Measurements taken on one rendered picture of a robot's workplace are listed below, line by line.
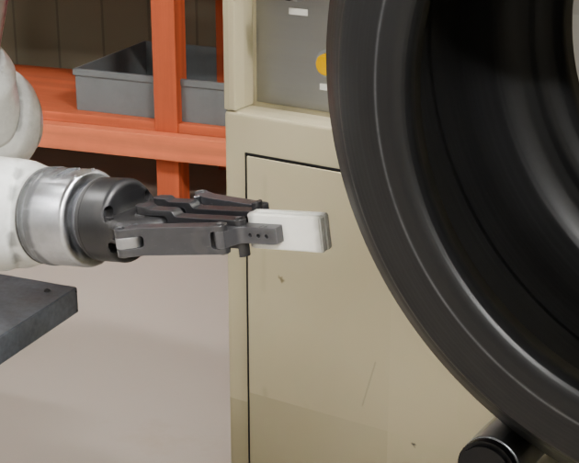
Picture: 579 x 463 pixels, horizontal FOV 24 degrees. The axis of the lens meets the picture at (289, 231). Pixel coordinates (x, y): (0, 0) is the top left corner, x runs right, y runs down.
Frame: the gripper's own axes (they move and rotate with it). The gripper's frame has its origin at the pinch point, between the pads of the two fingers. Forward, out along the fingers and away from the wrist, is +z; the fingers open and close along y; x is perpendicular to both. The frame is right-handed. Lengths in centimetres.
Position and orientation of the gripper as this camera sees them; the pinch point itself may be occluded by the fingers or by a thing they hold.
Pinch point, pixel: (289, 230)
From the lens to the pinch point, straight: 108.7
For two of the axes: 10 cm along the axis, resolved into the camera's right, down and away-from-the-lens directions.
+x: 1.2, 9.5, 2.7
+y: 5.3, -2.9, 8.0
